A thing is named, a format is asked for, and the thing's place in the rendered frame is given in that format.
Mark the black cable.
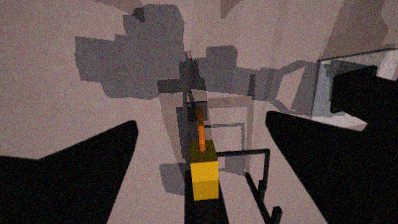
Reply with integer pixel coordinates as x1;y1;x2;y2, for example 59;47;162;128
216;149;270;190

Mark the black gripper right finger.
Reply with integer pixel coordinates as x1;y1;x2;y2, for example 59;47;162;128
265;111;398;224

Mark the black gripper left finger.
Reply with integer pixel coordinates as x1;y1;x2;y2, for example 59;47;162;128
0;120;138;224

